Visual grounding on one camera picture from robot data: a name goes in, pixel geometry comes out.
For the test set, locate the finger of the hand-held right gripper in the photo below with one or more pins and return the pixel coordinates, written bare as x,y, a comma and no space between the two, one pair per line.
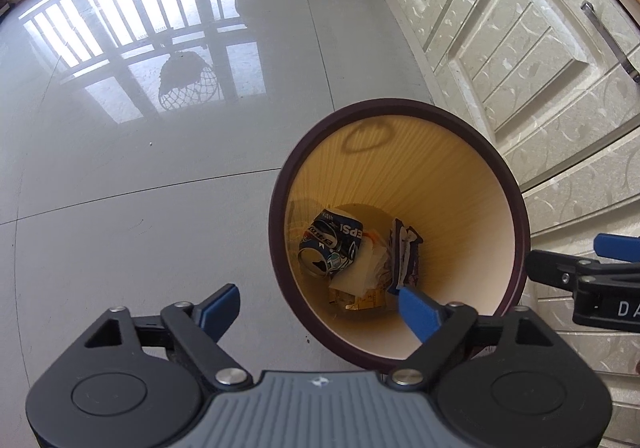
555,268
617,246

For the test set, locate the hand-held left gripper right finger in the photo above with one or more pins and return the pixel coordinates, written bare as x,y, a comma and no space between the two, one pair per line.
420,313

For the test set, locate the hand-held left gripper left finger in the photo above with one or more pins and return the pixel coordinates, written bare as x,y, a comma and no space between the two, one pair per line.
220,310

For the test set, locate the small yellow box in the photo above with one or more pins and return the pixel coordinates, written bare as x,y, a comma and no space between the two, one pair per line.
367,300

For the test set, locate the purple wrapper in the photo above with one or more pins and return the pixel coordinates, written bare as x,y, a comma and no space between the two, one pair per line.
402,258

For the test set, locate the clear plastic bag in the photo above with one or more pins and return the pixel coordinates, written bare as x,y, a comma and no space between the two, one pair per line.
360,273

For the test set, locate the crushed blue can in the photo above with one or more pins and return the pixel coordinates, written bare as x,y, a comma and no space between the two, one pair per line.
330,238

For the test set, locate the yellow trash bin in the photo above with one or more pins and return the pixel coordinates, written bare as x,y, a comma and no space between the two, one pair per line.
440,167

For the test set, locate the white cabinet with wooden top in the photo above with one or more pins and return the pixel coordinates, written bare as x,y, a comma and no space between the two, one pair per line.
500,27

